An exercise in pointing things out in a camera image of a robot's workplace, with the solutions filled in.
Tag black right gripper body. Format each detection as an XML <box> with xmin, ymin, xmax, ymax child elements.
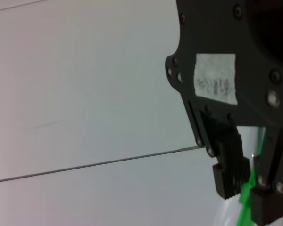
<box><xmin>165</xmin><ymin>0</ymin><xmax>283</xmax><ymax>130</ymax></box>

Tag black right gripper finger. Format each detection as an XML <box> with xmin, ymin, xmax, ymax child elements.
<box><xmin>249</xmin><ymin>127</ymin><xmax>283</xmax><ymax>226</ymax></box>
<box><xmin>187</xmin><ymin>102</ymin><xmax>251</xmax><ymax>201</ymax></box>

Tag clear green-zip document bag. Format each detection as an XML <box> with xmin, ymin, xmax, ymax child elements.
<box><xmin>214</xmin><ymin>126</ymin><xmax>268</xmax><ymax>226</ymax></box>

